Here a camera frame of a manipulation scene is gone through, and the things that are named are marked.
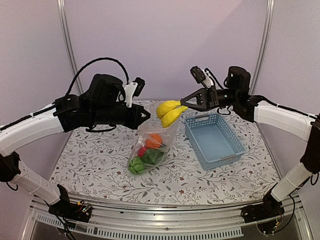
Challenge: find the green toy bell pepper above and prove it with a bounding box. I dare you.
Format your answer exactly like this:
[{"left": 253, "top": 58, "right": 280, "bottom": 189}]
[{"left": 141, "top": 148, "right": 164, "bottom": 166}]

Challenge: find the right aluminium corner post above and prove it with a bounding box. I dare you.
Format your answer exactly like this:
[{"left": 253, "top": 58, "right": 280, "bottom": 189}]
[{"left": 250, "top": 0, "right": 275, "bottom": 95}]

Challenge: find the aluminium corner post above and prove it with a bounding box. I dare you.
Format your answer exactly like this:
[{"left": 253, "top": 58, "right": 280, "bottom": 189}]
[
  {"left": 56, "top": 0, "right": 84, "bottom": 94},
  {"left": 250, "top": 0, "right": 275, "bottom": 95}
]

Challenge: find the orange toy orange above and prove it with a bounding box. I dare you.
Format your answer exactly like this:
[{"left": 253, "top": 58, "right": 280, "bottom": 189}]
[{"left": 145, "top": 133, "right": 163, "bottom": 149}]

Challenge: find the floral patterned table mat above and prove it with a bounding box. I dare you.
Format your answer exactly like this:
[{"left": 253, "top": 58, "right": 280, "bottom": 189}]
[{"left": 50, "top": 109, "right": 279, "bottom": 205}]

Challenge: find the blue perforated plastic basket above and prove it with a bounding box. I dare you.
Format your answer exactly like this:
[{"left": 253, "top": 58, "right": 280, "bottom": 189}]
[{"left": 184, "top": 113, "right": 246, "bottom": 171}]

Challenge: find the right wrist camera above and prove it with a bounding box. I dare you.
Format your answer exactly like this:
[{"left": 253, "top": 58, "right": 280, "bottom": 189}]
[{"left": 190, "top": 66, "right": 215, "bottom": 89}]

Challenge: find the aluminium front rail frame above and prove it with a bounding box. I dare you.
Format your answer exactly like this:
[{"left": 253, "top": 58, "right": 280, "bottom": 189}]
[{"left": 21, "top": 194, "right": 315, "bottom": 240}]

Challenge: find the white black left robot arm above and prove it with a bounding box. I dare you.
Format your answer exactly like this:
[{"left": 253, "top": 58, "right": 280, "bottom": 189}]
[{"left": 0, "top": 74, "right": 151, "bottom": 217}]

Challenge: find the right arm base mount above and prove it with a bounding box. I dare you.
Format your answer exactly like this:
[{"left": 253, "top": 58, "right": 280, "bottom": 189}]
[{"left": 240, "top": 193, "right": 285, "bottom": 223}]

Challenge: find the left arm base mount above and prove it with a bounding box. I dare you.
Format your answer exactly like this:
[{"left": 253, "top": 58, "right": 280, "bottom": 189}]
[{"left": 48, "top": 184, "right": 93, "bottom": 223}]

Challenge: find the left aluminium corner post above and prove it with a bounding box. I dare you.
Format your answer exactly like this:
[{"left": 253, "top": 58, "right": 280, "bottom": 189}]
[{"left": 56, "top": 0, "right": 84, "bottom": 94}]

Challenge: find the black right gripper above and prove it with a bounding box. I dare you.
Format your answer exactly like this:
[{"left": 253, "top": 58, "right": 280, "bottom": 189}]
[{"left": 179, "top": 85, "right": 239, "bottom": 112}]

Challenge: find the green toy cabbage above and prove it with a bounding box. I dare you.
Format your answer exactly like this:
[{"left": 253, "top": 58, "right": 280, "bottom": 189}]
[{"left": 127, "top": 156, "right": 146, "bottom": 175}]

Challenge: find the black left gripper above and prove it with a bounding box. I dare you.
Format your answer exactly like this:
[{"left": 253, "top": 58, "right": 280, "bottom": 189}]
[{"left": 90, "top": 101, "right": 151, "bottom": 130}]

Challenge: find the yellow toy banana bunch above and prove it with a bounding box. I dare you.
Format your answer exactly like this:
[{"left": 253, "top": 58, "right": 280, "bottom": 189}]
[{"left": 156, "top": 100, "right": 188, "bottom": 128}]

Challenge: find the red toy apple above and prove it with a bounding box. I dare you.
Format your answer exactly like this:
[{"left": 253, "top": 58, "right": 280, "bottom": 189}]
[{"left": 137, "top": 146, "right": 148, "bottom": 158}]

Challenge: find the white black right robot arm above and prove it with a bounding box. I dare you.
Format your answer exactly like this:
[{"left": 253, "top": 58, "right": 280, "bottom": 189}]
[{"left": 180, "top": 66, "right": 320, "bottom": 218}]

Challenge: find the clear zip top bag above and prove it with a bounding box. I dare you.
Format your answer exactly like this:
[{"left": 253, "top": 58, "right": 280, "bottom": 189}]
[{"left": 127, "top": 102, "right": 178, "bottom": 176}]

